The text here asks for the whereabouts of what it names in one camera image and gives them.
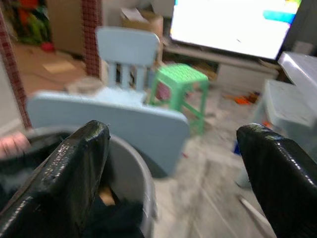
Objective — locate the pink cloth bundle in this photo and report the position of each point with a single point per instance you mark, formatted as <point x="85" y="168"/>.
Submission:
<point x="164" y="93"/>

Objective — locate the green and orange toy heap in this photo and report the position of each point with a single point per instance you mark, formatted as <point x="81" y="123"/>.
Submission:
<point x="34" y="24"/>

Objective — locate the light blue child chair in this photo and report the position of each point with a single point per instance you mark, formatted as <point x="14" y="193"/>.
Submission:
<point x="111" y="119"/>
<point x="126" y="44"/>

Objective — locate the light blue plastic table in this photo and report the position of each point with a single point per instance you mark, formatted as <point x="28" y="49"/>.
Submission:
<point x="289" y="106"/>

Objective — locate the flat screen television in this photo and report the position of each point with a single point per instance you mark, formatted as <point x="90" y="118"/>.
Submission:
<point x="223" y="24"/>

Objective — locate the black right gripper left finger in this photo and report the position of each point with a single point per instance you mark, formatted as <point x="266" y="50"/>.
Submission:
<point x="62" y="178"/>

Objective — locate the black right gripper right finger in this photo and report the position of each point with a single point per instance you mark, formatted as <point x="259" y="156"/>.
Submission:
<point x="284" y="188"/>

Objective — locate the green plastic stool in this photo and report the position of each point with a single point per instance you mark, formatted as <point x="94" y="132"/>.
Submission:
<point x="180" y="73"/>

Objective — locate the brown cardboard box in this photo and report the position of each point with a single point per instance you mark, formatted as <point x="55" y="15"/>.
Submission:
<point x="143" y="24"/>

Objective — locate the black shirt with grey print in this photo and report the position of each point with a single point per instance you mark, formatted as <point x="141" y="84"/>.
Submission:
<point x="116" y="218"/>

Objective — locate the grey plastic bucket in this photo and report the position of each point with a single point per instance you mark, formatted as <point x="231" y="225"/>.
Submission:
<point x="128" y="168"/>

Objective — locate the orange toy pieces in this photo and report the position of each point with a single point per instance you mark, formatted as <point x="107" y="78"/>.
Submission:
<point x="241" y="99"/>

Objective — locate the flat cardboard sheet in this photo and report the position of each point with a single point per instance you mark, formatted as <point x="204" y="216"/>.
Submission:
<point x="59" y="67"/>

